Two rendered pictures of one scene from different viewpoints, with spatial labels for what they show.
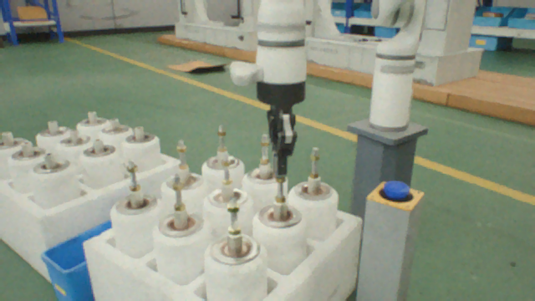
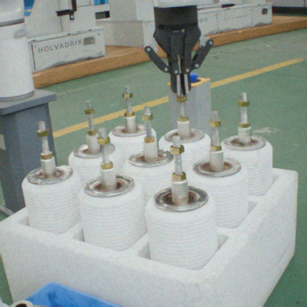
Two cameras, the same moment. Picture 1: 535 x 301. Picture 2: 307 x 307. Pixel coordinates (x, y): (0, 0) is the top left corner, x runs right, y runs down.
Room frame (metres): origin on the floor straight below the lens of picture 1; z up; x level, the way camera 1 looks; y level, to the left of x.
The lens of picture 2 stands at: (0.71, 0.84, 0.54)
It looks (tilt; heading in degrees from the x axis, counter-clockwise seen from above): 20 degrees down; 267
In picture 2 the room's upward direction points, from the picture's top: 5 degrees counter-clockwise
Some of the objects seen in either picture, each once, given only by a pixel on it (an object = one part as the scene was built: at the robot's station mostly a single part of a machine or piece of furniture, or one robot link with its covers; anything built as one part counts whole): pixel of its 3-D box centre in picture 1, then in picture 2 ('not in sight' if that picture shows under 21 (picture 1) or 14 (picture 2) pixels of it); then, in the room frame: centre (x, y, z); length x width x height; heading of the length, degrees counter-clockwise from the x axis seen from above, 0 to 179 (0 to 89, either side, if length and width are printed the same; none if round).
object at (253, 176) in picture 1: (264, 176); (94, 151); (0.77, 0.01, 0.25); 0.08 x 0.08 x 0.01
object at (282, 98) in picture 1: (281, 104); (176, 27); (0.61, -0.02, 0.45); 0.08 x 0.08 x 0.09
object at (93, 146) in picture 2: (264, 170); (93, 144); (0.77, 0.01, 0.26); 0.02 x 0.02 x 0.03
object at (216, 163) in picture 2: (180, 217); (216, 160); (0.58, 0.15, 0.26); 0.02 x 0.02 x 0.03
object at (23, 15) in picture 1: (33, 14); not in sight; (5.71, 3.23, 0.36); 0.31 x 0.25 x 0.20; 128
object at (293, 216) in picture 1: (279, 216); (183, 136); (0.61, -0.02, 0.25); 0.08 x 0.08 x 0.01
